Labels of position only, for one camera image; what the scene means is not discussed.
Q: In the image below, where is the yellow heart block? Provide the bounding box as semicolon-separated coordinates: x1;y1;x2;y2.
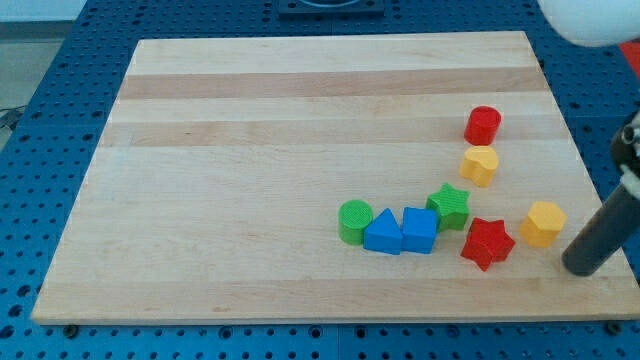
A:
458;146;500;188

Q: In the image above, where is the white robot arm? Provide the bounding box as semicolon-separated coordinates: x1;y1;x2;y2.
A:
538;0;639;277

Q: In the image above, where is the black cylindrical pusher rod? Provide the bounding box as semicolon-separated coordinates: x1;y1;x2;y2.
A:
561;184;639;277

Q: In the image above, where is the black tool mount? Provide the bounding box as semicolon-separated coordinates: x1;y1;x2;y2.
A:
610;110;639;176

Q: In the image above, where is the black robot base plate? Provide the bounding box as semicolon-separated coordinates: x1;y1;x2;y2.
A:
274;0;386;18

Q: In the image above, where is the red cylinder block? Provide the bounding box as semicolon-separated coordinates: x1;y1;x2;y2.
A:
464;106;502;146

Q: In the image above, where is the green star block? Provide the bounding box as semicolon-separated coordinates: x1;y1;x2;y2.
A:
425;183;470;232

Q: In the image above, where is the blue cube block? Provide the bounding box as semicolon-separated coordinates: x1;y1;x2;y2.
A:
401;207;438;254

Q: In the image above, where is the blue triangle block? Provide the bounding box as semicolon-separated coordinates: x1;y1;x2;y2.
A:
363;208;403;255

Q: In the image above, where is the red star block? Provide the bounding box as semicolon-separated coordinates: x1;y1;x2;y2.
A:
461;217;515;272

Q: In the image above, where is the yellow hexagon block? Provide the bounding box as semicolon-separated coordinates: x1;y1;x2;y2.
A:
519;201;568;248

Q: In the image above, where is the wooden board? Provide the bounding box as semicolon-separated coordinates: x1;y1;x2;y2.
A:
32;31;639;325

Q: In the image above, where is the green cylinder block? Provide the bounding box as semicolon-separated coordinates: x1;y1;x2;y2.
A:
338;199;373;246

